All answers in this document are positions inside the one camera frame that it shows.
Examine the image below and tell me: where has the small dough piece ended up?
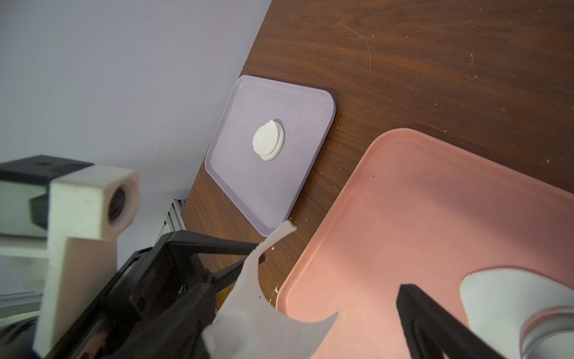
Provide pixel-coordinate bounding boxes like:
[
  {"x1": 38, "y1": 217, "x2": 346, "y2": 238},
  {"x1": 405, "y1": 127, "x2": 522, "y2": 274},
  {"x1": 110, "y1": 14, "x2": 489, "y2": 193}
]
[{"x1": 459, "y1": 267, "x2": 573, "y2": 358}]

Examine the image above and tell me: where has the round metal cutter ring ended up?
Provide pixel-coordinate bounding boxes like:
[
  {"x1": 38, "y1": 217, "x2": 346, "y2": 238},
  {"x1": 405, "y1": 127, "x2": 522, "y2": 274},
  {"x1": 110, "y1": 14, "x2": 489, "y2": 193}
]
[{"x1": 519, "y1": 306, "x2": 574, "y2": 359}]

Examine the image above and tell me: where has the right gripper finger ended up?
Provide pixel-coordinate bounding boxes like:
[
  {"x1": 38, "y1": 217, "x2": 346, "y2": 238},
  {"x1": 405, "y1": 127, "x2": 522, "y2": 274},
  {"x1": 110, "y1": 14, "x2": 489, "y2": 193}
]
[{"x1": 396, "y1": 284, "x2": 502, "y2": 359}]

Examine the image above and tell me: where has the pink silicone mat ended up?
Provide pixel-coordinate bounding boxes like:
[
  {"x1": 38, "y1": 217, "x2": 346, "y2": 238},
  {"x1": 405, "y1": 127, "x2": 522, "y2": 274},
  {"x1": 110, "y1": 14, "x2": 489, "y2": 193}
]
[{"x1": 277, "y1": 129, "x2": 573, "y2": 358}]

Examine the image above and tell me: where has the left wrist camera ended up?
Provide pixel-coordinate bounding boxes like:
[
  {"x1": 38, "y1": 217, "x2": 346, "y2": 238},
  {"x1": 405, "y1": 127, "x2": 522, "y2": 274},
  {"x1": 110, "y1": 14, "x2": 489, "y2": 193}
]
[{"x1": 1, "y1": 155, "x2": 141, "y2": 358}]

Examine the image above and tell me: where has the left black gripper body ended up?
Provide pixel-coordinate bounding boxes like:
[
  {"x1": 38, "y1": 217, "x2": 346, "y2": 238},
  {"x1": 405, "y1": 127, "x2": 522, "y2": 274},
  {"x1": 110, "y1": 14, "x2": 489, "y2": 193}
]
[{"x1": 48, "y1": 248, "x2": 193, "y2": 358}]

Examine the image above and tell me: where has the purple silicone mat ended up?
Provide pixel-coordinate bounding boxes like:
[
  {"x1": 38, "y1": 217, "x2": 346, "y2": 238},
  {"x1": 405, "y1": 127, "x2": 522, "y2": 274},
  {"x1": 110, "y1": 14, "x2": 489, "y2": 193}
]
[{"x1": 205, "y1": 76, "x2": 336, "y2": 236}]

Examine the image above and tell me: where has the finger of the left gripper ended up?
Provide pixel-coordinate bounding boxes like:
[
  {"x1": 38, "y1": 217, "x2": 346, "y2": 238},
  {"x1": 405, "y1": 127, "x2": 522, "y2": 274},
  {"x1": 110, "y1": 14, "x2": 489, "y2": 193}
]
[
  {"x1": 106, "y1": 283, "x2": 218, "y2": 358},
  {"x1": 158, "y1": 230, "x2": 257, "y2": 287}
]

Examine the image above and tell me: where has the large dough ball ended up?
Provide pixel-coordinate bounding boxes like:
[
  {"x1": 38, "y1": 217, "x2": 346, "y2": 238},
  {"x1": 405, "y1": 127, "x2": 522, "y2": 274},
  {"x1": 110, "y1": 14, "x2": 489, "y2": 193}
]
[{"x1": 252, "y1": 120, "x2": 285, "y2": 162}]

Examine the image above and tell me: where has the dough trimming scrap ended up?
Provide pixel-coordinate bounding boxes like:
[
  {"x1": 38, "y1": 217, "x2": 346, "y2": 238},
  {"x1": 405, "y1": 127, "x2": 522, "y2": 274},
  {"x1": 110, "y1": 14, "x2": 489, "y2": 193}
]
[{"x1": 201, "y1": 221, "x2": 339, "y2": 358}]

